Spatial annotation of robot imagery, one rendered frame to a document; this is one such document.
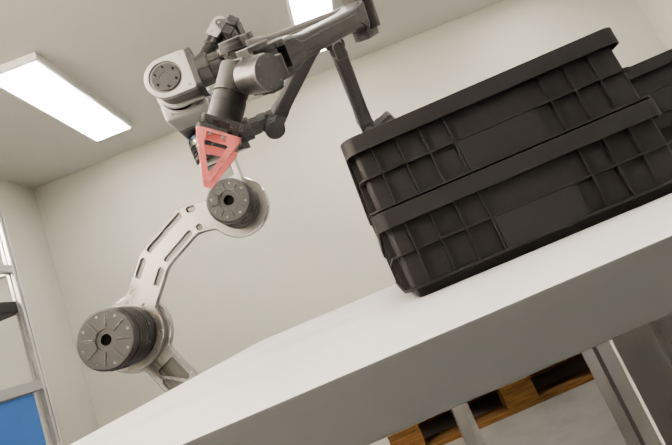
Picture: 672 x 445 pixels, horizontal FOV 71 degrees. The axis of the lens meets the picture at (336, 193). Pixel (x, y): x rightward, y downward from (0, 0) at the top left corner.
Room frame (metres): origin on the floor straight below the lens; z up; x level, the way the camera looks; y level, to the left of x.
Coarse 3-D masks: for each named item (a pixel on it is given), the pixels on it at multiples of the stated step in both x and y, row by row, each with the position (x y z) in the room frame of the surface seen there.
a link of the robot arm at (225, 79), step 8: (224, 64) 0.69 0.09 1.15; (232, 64) 0.69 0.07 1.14; (224, 72) 0.69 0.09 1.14; (232, 72) 0.69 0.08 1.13; (216, 80) 0.70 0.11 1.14; (224, 80) 0.69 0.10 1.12; (232, 80) 0.69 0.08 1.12; (216, 88) 0.70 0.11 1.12; (224, 88) 0.70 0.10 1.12; (232, 88) 0.69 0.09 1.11; (248, 96) 0.72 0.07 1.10
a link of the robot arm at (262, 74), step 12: (252, 48) 0.71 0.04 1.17; (252, 60) 0.64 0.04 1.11; (264, 60) 0.64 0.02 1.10; (276, 60) 0.66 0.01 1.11; (240, 72) 0.66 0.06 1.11; (252, 72) 0.64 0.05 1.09; (264, 72) 0.65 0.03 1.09; (276, 72) 0.66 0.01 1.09; (288, 72) 0.68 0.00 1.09; (240, 84) 0.67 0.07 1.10; (252, 84) 0.66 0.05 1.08; (264, 84) 0.65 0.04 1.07; (276, 84) 0.67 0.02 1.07
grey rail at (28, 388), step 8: (24, 384) 2.22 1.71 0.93; (32, 384) 2.27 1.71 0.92; (40, 384) 2.33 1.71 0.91; (0, 392) 2.07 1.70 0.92; (8, 392) 2.11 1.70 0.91; (16, 392) 2.16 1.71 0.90; (24, 392) 2.21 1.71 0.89; (32, 392) 2.32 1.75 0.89; (0, 400) 2.06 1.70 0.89; (8, 400) 2.18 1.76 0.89
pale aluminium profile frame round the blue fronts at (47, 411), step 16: (0, 208) 2.36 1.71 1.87; (0, 224) 2.34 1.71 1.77; (0, 240) 2.34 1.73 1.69; (0, 272) 2.26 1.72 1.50; (16, 272) 2.36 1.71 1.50; (16, 288) 2.34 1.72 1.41; (32, 336) 2.36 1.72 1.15; (32, 352) 2.34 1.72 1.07; (32, 368) 2.34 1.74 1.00; (48, 400) 2.35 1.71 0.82; (48, 416) 2.34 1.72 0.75; (48, 432) 2.34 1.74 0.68
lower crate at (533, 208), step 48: (576, 144) 0.60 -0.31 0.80; (624, 144) 0.61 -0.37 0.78; (432, 192) 0.61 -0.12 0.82; (480, 192) 0.62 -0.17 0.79; (528, 192) 0.61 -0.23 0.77; (576, 192) 0.60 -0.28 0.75; (624, 192) 0.61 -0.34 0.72; (384, 240) 0.65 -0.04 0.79; (432, 240) 0.62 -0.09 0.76; (480, 240) 0.62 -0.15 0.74; (528, 240) 0.60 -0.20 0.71; (432, 288) 0.63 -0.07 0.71
